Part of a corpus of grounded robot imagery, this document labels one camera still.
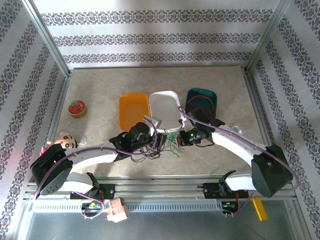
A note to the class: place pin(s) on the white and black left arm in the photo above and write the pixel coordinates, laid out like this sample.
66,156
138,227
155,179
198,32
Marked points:
95,152

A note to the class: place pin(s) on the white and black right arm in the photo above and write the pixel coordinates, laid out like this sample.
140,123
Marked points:
235,142

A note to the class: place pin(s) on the orange plastic bin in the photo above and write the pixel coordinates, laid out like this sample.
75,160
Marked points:
132,110

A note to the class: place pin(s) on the white plastic bin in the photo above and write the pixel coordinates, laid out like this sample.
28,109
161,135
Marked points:
162,107

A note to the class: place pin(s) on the teal plastic bin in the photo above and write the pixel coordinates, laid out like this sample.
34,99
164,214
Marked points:
200,93

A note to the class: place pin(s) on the clear plastic clip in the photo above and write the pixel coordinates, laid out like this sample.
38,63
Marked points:
240,129

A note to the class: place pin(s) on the cartoon boy doll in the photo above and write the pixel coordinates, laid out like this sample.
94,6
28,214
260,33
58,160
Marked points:
66,141

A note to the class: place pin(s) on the pink box device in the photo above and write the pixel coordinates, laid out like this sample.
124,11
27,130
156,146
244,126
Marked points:
116,208

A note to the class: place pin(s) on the yellow block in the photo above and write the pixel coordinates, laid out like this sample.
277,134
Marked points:
260,210

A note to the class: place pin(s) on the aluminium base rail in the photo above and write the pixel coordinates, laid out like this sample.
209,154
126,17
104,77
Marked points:
160,190

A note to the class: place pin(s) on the aluminium side rail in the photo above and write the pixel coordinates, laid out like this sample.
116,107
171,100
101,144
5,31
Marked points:
61,100
256,100

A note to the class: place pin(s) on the aluminium frame post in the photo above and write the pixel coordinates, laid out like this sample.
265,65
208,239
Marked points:
47,37
267,37

